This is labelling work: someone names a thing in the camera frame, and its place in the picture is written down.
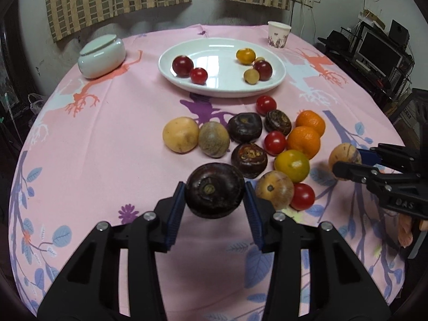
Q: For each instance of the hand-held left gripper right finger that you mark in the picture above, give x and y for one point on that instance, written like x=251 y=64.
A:
x=254 y=214

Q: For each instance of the dark red plum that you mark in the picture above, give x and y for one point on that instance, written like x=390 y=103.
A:
x=263 y=70
x=183 y=65

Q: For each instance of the white wall socket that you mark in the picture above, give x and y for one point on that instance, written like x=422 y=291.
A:
x=306 y=0

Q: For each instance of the printed paper cup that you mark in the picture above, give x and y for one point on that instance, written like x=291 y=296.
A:
x=279 y=36

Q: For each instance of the dark tv stand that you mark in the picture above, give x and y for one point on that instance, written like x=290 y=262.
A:
x=367 y=83

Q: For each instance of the pale green lidded jar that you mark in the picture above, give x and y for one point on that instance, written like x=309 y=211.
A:
x=100 y=58

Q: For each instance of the orange mandarin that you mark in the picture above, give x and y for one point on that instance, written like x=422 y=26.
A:
x=303 y=142
x=311 y=120

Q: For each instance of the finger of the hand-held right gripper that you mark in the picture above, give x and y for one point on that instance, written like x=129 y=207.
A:
x=354 y=171
x=391 y=155

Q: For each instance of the striped pepino melon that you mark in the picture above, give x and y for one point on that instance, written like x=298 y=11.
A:
x=344 y=153

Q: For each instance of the greenish tan round fruit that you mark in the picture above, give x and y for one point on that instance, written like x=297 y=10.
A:
x=214 y=139

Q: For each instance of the dark brown water chestnut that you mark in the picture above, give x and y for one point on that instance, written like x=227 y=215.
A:
x=244 y=126
x=249 y=159
x=214 y=190
x=278 y=122

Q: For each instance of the yellow orange tomato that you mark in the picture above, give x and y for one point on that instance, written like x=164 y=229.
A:
x=245 y=56

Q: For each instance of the black speaker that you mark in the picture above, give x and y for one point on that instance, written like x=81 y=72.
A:
x=399 y=31

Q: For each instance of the wide striped brown curtain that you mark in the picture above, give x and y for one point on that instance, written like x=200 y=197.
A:
x=117 y=0

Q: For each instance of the person's right hand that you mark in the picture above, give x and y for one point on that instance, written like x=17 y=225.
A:
x=405 y=232

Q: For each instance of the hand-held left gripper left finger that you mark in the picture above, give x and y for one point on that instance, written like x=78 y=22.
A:
x=175 y=214

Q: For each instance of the yellowish tan round fruit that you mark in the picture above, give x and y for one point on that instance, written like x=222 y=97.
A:
x=180 y=134

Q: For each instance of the computer monitor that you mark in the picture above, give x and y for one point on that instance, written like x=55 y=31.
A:
x=378 y=53

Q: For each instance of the green yellow tomato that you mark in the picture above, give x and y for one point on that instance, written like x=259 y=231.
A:
x=292 y=164

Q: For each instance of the red cherry tomato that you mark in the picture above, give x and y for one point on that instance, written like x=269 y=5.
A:
x=275 y=142
x=199 y=75
x=302 y=196
x=266 y=104

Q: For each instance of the clear plastic bag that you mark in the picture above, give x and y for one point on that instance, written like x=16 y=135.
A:
x=35 y=105

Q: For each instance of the pink printed tablecloth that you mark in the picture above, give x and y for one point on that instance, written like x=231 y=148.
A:
x=117 y=174

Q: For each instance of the white oval plate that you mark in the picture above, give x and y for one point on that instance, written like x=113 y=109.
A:
x=220 y=83

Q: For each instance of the black hat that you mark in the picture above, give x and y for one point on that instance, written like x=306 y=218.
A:
x=334 y=38

